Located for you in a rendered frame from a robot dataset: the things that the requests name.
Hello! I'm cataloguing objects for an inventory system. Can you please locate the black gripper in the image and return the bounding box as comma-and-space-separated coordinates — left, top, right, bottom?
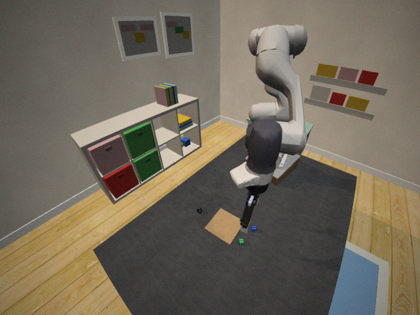
240, 184, 268, 233

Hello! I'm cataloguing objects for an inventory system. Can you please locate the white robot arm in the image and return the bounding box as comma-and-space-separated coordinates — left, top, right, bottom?
230, 25, 308, 188

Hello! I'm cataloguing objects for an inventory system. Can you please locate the tan square mat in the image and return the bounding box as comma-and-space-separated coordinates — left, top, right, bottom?
205, 208, 241, 245

